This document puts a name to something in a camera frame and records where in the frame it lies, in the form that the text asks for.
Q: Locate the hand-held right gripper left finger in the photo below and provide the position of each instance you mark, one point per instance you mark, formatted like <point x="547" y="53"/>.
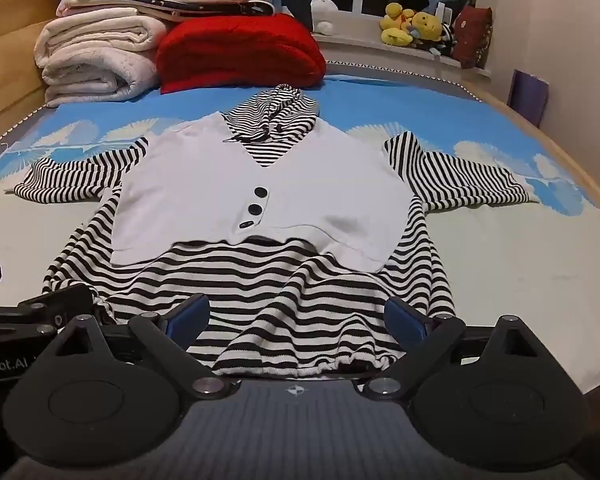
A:
<point x="190" y="316"/>

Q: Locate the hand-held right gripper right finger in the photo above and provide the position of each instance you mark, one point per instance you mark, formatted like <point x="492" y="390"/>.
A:
<point x="404" y="317"/>

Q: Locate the striped hooded top white vest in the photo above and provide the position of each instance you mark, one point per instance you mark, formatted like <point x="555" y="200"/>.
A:
<point x="205" y="185"/>

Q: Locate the blue and white bed sheet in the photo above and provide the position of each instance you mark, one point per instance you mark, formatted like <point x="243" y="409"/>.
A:
<point x="480" y="240"/>

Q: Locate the white fleece folded blanket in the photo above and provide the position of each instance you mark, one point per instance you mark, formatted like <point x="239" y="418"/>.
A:
<point x="95" y="60"/>

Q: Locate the purple box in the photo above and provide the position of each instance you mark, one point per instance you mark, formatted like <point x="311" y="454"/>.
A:
<point x="529" y="97"/>

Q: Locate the red knitted blanket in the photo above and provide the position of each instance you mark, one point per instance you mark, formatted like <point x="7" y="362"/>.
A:
<point x="240" y="55"/>

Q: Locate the white windowsill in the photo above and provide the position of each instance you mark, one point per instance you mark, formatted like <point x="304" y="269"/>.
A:
<point x="360" y="47"/>

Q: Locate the yellow round plush toy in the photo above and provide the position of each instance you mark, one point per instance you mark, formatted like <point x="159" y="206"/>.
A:
<point x="426" y="25"/>

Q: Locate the yellow duck plush toy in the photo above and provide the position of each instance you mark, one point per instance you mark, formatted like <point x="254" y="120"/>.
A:
<point x="396" y="22"/>

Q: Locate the white seal plush toy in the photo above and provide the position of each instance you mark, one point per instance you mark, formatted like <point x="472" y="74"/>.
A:
<point x="324" y="12"/>

